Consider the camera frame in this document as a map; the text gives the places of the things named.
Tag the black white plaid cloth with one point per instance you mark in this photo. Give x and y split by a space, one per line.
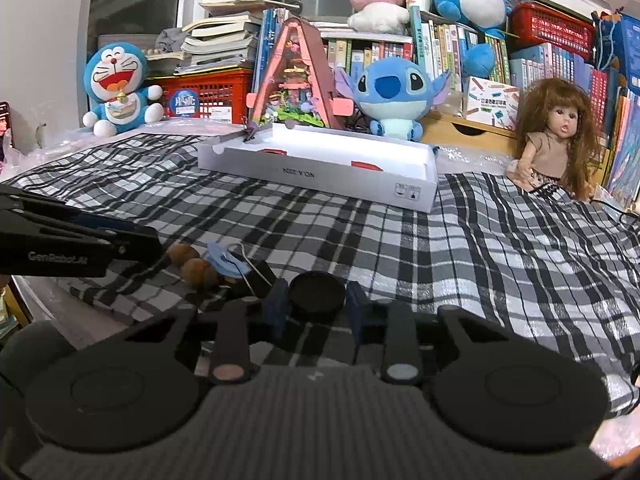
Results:
551 269

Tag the white cardboard box tray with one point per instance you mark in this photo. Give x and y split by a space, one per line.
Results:
319 159

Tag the red plastic basket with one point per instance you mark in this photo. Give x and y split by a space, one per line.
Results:
533 23
219 95

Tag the brown walnut back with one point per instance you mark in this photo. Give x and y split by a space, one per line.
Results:
180 253

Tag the brown walnut front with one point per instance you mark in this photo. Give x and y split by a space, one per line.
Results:
199 273

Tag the Doraemon plush toy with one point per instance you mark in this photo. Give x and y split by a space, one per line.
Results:
113 80

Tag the brown haired baby doll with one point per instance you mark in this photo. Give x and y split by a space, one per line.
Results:
557 139

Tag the red plastic piece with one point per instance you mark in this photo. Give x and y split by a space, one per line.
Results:
366 166
273 151

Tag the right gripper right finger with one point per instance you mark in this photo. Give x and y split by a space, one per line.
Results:
391 325

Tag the brown walnut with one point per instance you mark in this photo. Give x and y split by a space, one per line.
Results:
180 253
199 273

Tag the wooden drawer box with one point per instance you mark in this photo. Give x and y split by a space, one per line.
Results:
446 130

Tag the red plastic basket left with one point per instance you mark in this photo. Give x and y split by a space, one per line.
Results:
219 95

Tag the pink triangular miniature house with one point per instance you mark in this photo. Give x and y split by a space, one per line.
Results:
299 84

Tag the stack of books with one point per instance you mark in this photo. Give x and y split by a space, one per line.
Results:
236 33

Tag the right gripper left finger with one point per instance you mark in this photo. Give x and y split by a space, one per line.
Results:
241 323

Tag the blue plastic clip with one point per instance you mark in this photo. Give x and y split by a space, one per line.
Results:
224 262

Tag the red plastic basket right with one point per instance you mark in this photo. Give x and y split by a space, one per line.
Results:
533 23

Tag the black round lid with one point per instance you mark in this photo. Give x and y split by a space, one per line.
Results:
316 297

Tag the black binder clip on box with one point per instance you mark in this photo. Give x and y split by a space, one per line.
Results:
250 131

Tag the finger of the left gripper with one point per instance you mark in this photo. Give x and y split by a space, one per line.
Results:
42 209

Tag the white label printer box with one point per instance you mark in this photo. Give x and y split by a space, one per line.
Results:
491 103

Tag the blue Stitch plush toy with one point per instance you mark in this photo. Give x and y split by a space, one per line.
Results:
394 94

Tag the black binder clip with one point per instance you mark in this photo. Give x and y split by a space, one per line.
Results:
256 274
250 131

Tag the blue paper bag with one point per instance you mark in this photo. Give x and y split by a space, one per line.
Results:
617 39

